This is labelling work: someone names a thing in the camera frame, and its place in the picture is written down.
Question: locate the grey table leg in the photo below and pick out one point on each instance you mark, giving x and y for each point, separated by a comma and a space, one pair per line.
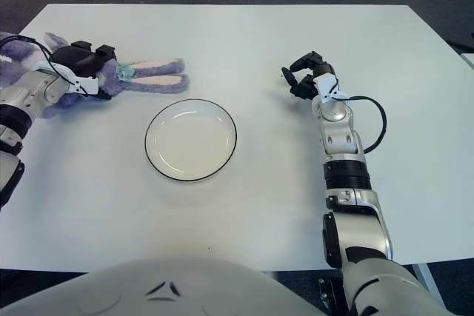
424, 275

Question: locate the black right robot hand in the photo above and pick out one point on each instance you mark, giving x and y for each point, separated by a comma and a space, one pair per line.
324, 81

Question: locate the purple plush bunny doll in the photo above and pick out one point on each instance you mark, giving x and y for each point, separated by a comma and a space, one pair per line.
163, 81

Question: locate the grey robot torso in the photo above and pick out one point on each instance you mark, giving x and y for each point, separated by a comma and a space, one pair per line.
185, 286

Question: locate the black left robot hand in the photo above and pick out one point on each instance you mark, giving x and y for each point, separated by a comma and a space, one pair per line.
77, 60

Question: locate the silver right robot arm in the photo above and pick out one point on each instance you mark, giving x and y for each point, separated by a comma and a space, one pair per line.
359, 227

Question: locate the black perforated bracket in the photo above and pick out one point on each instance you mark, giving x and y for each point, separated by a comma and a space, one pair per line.
327, 294

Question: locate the white plate with black rim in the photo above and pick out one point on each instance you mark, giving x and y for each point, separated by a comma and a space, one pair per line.
190, 142

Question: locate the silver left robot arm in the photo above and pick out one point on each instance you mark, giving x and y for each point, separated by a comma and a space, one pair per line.
26, 90

